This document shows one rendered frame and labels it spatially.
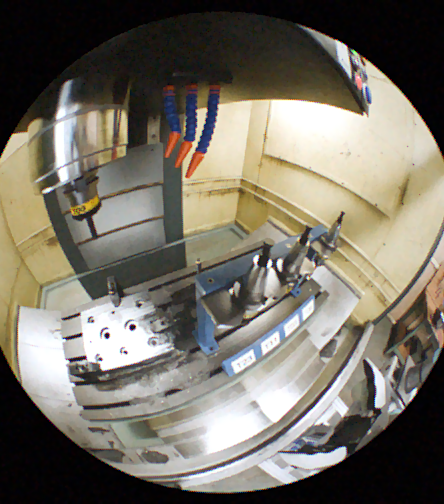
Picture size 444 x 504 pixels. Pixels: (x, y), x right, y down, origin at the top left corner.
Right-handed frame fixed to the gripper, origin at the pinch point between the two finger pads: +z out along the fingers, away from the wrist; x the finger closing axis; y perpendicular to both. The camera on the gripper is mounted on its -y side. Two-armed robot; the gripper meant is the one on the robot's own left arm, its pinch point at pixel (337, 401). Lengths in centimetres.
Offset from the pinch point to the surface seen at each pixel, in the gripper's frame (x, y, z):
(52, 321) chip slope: -88, 59, 67
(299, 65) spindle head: 3.5, -24.3, 19.4
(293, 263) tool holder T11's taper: 14.9, 4.8, 20.2
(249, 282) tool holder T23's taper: 3.9, 4.0, 20.2
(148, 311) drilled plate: -14, 31, 39
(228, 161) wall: 64, 7, 121
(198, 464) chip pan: -33, 63, -27
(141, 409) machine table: -31, 40, 10
